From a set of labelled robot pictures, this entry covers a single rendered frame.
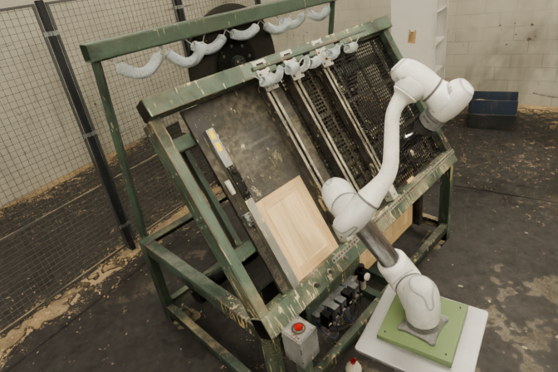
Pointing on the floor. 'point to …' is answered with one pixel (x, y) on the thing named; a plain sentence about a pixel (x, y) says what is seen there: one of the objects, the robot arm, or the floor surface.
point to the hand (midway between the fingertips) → (395, 154)
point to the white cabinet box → (421, 19)
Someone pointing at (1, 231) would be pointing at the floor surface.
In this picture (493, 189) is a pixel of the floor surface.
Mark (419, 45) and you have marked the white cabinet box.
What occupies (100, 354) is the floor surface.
